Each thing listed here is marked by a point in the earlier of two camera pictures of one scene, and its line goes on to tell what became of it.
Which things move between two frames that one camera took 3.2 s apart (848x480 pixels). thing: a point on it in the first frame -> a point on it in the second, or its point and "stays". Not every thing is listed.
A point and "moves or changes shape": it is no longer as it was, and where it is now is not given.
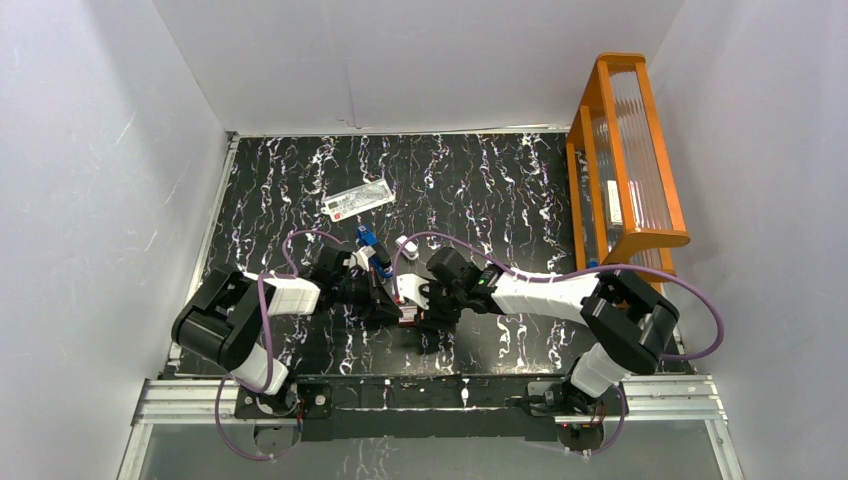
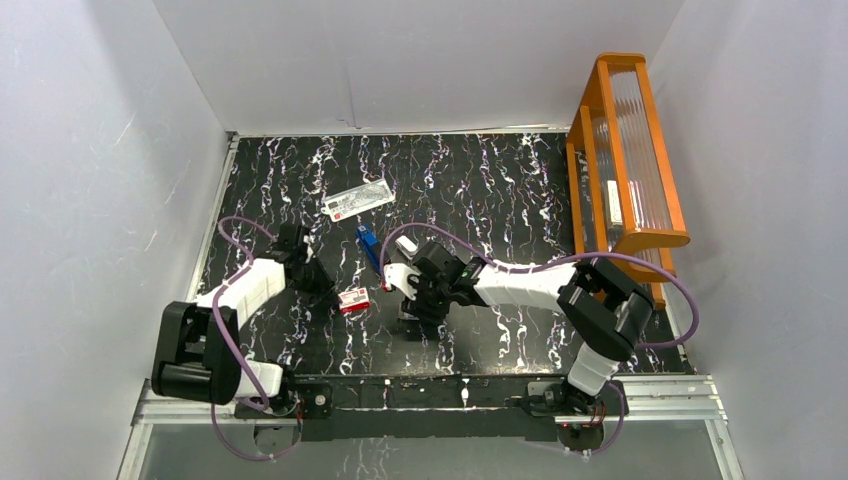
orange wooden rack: [622, 205] stays
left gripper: [374, 299] -> [318, 283]
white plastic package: [357, 200] stays
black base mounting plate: [425, 408] stays
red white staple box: [408, 314] moves or changes shape
